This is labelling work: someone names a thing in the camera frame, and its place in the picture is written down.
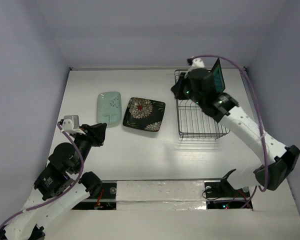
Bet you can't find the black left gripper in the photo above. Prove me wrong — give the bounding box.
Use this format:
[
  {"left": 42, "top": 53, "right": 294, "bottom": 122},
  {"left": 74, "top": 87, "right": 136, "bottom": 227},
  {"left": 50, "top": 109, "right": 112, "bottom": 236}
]
[{"left": 74, "top": 121, "right": 108, "bottom": 172}]

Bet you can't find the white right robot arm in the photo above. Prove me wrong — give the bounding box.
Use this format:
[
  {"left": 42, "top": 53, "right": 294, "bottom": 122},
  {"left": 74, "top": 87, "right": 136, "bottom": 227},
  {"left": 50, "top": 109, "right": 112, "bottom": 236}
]
[{"left": 171, "top": 68, "right": 300, "bottom": 196}]

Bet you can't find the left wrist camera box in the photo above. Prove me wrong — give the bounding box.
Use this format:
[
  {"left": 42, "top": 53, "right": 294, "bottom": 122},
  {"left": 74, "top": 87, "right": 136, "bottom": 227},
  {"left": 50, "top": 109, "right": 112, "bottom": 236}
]
[{"left": 61, "top": 115, "right": 81, "bottom": 134}]

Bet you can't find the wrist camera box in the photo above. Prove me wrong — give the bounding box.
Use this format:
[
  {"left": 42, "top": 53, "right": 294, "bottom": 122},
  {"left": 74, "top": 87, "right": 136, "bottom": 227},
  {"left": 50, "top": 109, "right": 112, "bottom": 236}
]
[
  {"left": 187, "top": 57, "right": 206, "bottom": 72},
  {"left": 61, "top": 115, "right": 81, "bottom": 134}
]

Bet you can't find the right side metal rail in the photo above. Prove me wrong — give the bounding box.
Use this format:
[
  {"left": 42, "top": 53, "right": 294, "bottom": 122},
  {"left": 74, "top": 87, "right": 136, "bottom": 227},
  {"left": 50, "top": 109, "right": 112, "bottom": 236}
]
[{"left": 239, "top": 66, "right": 281, "bottom": 177}]

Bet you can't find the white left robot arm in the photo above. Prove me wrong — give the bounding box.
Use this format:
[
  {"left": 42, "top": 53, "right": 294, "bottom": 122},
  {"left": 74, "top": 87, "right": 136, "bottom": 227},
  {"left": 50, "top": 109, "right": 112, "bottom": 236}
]
[{"left": 0, "top": 70, "right": 177, "bottom": 240}]

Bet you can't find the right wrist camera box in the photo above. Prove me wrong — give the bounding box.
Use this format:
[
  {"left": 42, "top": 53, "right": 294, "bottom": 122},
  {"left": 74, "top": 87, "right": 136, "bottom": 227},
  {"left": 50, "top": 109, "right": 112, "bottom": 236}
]
[{"left": 187, "top": 57, "right": 206, "bottom": 72}]

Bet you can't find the light green rectangular plate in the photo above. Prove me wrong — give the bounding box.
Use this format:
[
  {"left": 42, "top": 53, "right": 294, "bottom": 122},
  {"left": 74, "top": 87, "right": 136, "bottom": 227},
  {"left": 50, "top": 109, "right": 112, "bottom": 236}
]
[{"left": 96, "top": 91, "right": 123, "bottom": 128}]

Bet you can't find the grey wire dish rack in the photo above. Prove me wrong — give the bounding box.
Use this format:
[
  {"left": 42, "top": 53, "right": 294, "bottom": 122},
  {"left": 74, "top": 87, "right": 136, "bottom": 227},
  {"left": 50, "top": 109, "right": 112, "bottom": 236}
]
[{"left": 174, "top": 69, "right": 231, "bottom": 140}]

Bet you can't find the dark green patterned plate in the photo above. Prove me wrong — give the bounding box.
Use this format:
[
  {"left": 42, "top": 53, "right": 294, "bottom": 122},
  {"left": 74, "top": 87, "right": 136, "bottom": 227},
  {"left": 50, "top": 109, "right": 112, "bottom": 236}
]
[{"left": 211, "top": 58, "right": 226, "bottom": 93}]

